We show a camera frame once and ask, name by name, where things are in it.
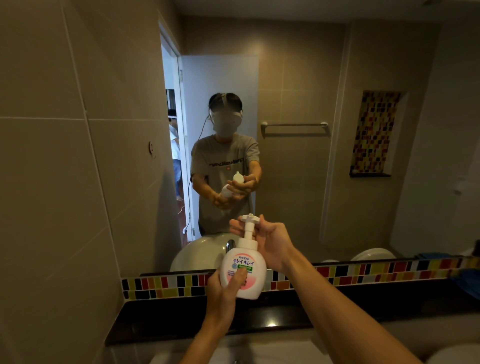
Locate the person's right hand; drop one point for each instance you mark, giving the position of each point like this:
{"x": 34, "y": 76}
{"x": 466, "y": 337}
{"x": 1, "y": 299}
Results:
{"x": 275, "y": 243}

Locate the person's left hand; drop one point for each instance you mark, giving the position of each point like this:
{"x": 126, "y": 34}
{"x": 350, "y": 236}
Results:
{"x": 219, "y": 303}

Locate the person's right fingers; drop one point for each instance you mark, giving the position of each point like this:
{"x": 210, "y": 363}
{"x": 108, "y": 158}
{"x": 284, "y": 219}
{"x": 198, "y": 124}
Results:
{"x": 237, "y": 226}

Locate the person's left thumb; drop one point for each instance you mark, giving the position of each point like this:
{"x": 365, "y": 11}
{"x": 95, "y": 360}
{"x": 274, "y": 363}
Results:
{"x": 237, "y": 282}

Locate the white pump soap bottle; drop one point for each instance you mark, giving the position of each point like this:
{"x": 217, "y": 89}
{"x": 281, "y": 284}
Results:
{"x": 243, "y": 268}

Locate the person's left forearm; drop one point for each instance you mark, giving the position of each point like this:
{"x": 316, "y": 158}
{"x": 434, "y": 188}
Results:
{"x": 202, "y": 347}

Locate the person's right forearm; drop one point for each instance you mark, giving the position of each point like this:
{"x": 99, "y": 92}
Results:
{"x": 337, "y": 315}

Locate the chrome faucet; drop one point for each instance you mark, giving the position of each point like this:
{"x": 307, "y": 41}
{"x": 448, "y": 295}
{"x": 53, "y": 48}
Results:
{"x": 230, "y": 245}

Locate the white wash basin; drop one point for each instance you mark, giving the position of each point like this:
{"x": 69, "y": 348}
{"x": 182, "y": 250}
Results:
{"x": 262, "y": 354}

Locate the black stone counter ledge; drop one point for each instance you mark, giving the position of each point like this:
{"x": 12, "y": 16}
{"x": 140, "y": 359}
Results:
{"x": 168, "y": 318}

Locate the chrome towel bar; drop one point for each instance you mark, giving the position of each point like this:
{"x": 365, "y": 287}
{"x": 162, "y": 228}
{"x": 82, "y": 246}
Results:
{"x": 294, "y": 125}

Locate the multicolour mosaic tile strip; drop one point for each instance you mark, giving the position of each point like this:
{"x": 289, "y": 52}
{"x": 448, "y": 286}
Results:
{"x": 375, "y": 270}

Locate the white round container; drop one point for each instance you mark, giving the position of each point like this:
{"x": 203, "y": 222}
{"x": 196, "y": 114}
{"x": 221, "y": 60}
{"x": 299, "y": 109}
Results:
{"x": 455, "y": 355}

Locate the blue cloth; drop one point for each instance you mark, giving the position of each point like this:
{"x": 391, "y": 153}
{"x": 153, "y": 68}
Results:
{"x": 468, "y": 283}

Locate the small round wall hook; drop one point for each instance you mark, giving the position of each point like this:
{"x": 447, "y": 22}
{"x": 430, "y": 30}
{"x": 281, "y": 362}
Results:
{"x": 151, "y": 149}

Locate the large wall mirror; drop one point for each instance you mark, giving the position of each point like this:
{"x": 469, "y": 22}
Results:
{"x": 300, "y": 75}

